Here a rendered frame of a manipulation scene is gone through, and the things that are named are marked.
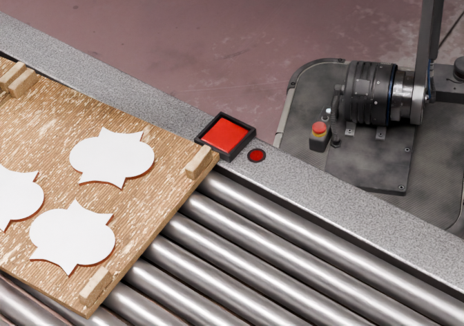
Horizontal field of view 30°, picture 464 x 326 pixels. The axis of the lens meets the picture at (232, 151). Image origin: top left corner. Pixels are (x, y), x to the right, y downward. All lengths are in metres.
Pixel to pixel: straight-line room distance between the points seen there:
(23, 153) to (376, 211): 0.60
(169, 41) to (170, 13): 0.15
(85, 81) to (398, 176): 0.95
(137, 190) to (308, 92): 1.16
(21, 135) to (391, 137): 1.13
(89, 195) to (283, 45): 1.67
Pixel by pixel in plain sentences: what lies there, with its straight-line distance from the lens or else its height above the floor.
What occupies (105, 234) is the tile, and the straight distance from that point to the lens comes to 1.35.
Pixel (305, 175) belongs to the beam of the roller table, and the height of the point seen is 0.91.
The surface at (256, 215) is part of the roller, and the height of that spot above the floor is 0.91.
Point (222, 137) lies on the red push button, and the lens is 1.46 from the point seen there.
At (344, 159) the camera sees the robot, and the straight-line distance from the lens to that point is 2.29.
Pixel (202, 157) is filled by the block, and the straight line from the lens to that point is 1.39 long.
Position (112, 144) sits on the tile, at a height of 0.94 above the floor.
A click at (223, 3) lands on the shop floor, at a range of 3.19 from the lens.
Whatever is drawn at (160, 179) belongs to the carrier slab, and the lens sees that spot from 1.41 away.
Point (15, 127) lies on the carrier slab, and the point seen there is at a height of 0.94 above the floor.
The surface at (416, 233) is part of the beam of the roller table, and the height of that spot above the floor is 0.92.
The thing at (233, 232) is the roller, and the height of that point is 0.91.
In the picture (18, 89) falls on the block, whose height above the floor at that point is 0.96.
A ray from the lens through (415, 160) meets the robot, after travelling 2.32.
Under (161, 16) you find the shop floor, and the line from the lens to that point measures 3.18.
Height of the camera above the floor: 2.01
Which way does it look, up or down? 49 degrees down
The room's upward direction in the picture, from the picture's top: 9 degrees counter-clockwise
